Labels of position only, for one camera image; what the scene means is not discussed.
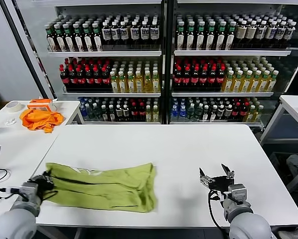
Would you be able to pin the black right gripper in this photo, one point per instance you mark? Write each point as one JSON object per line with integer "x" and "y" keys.
{"x": 221, "y": 183}

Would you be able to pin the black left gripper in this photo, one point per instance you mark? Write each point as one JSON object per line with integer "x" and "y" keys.
{"x": 43, "y": 185}

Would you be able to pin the green printed T-shirt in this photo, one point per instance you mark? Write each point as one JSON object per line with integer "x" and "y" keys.
{"x": 101, "y": 189}

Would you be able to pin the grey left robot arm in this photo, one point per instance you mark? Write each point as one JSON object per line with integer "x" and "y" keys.
{"x": 12, "y": 224}

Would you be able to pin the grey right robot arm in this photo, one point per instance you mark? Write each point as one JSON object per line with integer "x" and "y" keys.
{"x": 248, "y": 226}

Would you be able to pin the black plastic crate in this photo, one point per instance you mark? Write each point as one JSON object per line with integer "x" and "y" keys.
{"x": 277, "y": 159}

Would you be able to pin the small dark drink bottle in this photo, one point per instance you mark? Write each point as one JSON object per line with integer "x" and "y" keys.
{"x": 125, "y": 114}
{"x": 206, "y": 114}
{"x": 118, "y": 114}
{"x": 228, "y": 113}
{"x": 111, "y": 114}
{"x": 220, "y": 113}
{"x": 103, "y": 114}
{"x": 213, "y": 114}

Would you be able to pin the crumpled orange cloth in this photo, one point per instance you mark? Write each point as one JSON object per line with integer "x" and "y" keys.
{"x": 39, "y": 119}

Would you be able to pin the small red label cola bottle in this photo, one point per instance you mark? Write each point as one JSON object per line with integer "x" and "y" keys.
{"x": 243, "y": 113}
{"x": 142, "y": 114}
{"x": 134, "y": 114}
{"x": 235, "y": 113}

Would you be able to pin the small green tinted bottle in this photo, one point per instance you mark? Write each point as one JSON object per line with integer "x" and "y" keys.
{"x": 198, "y": 113}
{"x": 191, "y": 113}
{"x": 91, "y": 113}

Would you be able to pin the small yellow drink bottle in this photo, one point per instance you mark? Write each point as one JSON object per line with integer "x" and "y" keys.
{"x": 155, "y": 115}
{"x": 251, "y": 114}
{"x": 149, "y": 115}
{"x": 258, "y": 114}

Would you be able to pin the small white plastic piece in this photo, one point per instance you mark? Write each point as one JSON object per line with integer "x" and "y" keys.
{"x": 10, "y": 121}

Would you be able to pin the small blue water bottle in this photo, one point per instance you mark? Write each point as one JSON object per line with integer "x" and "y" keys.
{"x": 174, "y": 114}
{"x": 183, "y": 114}
{"x": 83, "y": 112}

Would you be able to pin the orange and white box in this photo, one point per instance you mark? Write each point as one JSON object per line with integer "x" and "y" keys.
{"x": 40, "y": 104}

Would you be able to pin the white side table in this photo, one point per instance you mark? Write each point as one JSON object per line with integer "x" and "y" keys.
{"x": 69, "y": 107}
{"x": 294, "y": 104}

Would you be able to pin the masking tape roll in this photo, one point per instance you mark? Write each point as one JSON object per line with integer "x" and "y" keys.
{"x": 13, "y": 106}

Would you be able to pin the red cap cola bottle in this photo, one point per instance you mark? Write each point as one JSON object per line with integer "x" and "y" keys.
{"x": 203, "y": 80}
{"x": 211, "y": 80}
{"x": 105, "y": 81}
{"x": 220, "y": 80}
{"x": 64, "y": 81}
{"x": 73, "y": 81}
{"x": 98, "y": 81}
{"x": 194, "y": 80}
{"x": 81, "y": 81}
{"x": 186, "y": 80}
{"x": 177, "y": 80}
{"x": 89, "y": 81}

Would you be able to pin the drink display cabinet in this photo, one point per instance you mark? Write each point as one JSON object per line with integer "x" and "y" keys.
{"x": 226, "y": 52}
{"x": 101, "y": 53}

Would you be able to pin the green cap brown drink bottle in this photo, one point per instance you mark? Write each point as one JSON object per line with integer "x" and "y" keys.
{"x": 68, "y": 39}
{"x": 87, "y": 39}
{"x": 190, "y": 37}
{"x": 50, "y": 39}
{"x": 229, "y": 37}
{"x": 220, "y": 37}
{"x": 200, "y": 37}
{"x": 97, "y": 39}
{"x": 78, "y": 39}
{"x": 210, "y": 37}
{"x": 180, "y": 37}
{"x": 59, "y": 39}

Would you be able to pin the beige label dark drink bottle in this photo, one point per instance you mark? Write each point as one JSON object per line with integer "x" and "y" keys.
{"x": 250, "y": 32}
{"x": 241, "y": 32}

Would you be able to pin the blue label dark drink bottle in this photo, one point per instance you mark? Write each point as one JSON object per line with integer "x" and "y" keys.
{"x": 115, "y": 33}
{"x": 260, "y": 32}
{"x": 134, "y": 33}
{"x": 279, "y": 33}
{"x": 144, "y": 33}
{"x": 270, "y": 33}
{"x": 106, "y": 33}
{"x": 154, "y": 33}
{"x": 289, "y": 33}
{"x": 124, "y": 33}

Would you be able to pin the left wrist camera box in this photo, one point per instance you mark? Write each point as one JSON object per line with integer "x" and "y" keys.
{"x": 29, "y": 189}

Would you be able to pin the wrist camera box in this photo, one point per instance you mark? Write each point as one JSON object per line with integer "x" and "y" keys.
{"x": 237, "y": 193}
{"x": 29, "y": 189}

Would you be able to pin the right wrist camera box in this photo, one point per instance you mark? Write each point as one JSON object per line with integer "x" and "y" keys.
{"x": 237, "y": 193}

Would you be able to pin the black cabinet door frame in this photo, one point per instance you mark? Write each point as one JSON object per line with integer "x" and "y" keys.
{"x": 26, "y": 49}

